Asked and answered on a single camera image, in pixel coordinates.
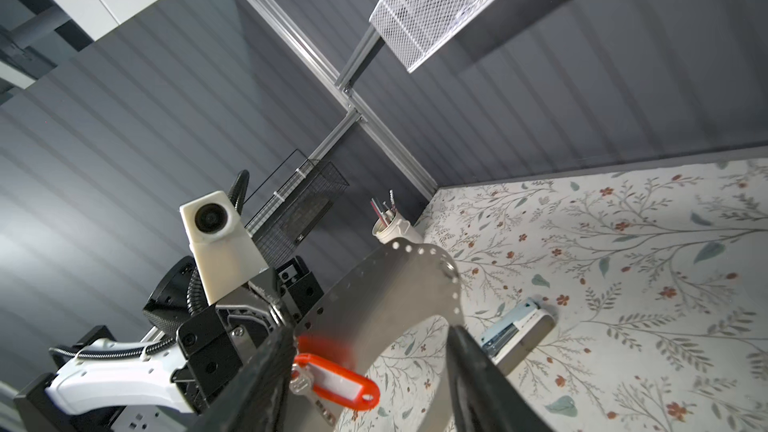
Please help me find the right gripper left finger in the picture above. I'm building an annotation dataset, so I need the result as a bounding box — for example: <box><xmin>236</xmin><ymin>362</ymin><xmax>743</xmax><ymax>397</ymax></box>
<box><xmin>189</xmin><ymin>326</ymin><xmax>296</xmax><ymax>432</ymax></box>

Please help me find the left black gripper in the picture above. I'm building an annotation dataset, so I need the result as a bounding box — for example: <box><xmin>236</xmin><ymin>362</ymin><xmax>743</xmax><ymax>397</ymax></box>
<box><xmin>175</xmin><ymin>256</ymin><xmax>323</xmax><ymax>408</ymax></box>

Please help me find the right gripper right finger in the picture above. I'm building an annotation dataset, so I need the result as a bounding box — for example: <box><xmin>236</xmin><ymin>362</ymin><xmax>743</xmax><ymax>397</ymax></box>
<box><xmin>446</xmin><ymin>326</ymin><xmax>550</xmax><ymax>432</ymax></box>

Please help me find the red key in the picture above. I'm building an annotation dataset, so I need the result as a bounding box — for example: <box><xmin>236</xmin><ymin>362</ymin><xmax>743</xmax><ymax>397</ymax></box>
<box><xmin>289</xmin><ymin>353</ymin><xmax>381</xmax><ymax>411</ymax></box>

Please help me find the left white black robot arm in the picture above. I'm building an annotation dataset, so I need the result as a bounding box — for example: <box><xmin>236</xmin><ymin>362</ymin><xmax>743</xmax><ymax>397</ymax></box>
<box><xmin>13</xmin><ymin>256</ymin><xmax>274</xmax><ymax>431</ymax></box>

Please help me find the white pencil cup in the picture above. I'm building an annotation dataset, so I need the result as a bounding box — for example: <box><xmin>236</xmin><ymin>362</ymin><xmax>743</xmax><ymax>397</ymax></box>
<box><xmin>369</xmin><ymin>190</ymin><xmax>424</xmax><ymax>244</ymax></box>

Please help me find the black wire mesh basket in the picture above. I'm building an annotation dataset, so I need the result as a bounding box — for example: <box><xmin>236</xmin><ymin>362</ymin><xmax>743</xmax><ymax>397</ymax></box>
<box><xmin>242</xmin><ymin>149</ymin><xmax>349</xmax><ymax>268</ymax></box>

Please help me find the black corrugated cable hose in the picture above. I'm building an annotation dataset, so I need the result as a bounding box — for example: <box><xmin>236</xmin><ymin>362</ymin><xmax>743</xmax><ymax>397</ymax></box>
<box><xmin>47</xmin><ymin>169</ymin><xmax>252</xmax><ymax>361</ymax></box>

